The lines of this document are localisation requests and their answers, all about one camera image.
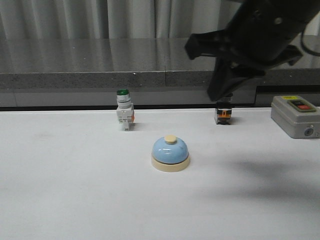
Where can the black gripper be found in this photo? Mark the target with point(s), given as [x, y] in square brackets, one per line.
[256, 39]

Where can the blue call bell cream base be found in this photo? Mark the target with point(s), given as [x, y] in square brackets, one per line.
[170, 154]

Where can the grey stone counter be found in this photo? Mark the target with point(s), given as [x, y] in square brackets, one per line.
[85, 74]

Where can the grey curtain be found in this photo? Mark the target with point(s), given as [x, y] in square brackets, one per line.
[112, 19]

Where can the black selector switch orange body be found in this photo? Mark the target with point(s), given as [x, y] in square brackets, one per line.
[223, 110]

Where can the grey switch box red button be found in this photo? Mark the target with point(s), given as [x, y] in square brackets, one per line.
[299, 118]

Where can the green pushbutton switch white body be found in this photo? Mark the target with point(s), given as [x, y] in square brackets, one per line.
[125, 110]

